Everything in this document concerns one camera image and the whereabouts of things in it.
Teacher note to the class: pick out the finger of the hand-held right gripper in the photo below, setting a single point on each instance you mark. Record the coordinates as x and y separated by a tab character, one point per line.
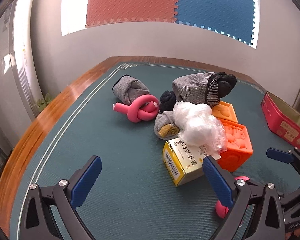
280	155
297	196

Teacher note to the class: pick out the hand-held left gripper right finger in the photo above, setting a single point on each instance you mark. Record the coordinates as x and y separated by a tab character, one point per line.
216	177

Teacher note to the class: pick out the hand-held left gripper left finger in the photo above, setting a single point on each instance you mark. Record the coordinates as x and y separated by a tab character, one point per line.
86	177

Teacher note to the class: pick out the pink foam piece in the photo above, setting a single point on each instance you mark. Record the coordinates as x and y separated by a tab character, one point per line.
221	208

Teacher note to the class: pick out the red tin box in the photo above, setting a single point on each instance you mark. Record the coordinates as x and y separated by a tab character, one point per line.
277	120

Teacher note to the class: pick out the yellow and white medicine box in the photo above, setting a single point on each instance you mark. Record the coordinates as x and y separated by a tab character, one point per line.
182	160

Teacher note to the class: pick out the dark orange toy cube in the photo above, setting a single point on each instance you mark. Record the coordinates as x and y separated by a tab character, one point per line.
237	145

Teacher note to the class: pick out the clear plastic bag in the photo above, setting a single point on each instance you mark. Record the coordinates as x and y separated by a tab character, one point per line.
197	125

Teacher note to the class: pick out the light orange toy cube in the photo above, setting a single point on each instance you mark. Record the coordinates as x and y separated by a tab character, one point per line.
227	112

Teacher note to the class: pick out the grey knit sock bundle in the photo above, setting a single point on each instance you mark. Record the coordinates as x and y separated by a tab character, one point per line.
192	87

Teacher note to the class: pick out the grey sock with yellow toe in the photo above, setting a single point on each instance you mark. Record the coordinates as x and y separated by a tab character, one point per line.
161	121

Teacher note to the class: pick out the knotted pink foam rod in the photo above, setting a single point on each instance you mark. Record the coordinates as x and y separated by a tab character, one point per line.
137	110

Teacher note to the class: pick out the small green plant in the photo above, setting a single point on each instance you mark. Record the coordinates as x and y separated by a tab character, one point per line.
43	102

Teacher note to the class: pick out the black sock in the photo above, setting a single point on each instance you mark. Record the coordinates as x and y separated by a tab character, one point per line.
167	100

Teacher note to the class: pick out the white standing air conditioner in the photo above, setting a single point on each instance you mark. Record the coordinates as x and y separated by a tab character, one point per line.
22	55

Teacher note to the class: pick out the blue foam mat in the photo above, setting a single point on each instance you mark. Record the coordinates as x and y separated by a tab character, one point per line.
215	5

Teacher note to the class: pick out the bright window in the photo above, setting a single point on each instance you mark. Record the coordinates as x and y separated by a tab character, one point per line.
72	5

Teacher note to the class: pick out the red foam mat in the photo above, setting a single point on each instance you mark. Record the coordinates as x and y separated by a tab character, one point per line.
130	0

